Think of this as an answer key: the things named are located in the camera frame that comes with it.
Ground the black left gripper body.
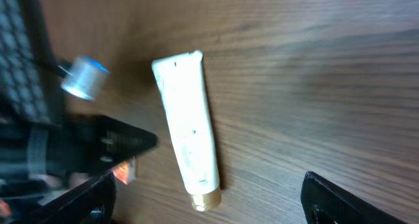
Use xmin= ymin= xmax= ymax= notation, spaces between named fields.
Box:
xmin=1 ymin=120 xmax=75 ymax=198

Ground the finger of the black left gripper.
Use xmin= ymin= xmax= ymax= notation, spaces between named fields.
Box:
xmin=62 ymin=114 xmax=158 ymax=176

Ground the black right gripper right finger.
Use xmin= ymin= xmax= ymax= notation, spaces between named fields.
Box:
xmin=301 ymin=171 xmax=406 ymax=224

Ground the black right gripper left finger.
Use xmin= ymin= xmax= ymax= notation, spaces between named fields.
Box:
xmin=19 ymin=172 xmax=117 ymax=224

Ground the orange small box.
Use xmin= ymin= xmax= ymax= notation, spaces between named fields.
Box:
xmin=111 ymin=157 xmax=136 ymax=185

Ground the white tube with gold cap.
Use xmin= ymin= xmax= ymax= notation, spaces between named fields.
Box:
xmin=152 ymin=50 xmax=221 ymax=212

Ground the grey plastic shopping basket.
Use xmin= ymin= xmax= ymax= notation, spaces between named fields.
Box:
xmin=1 ymin=0 xmax=65 ymax=126

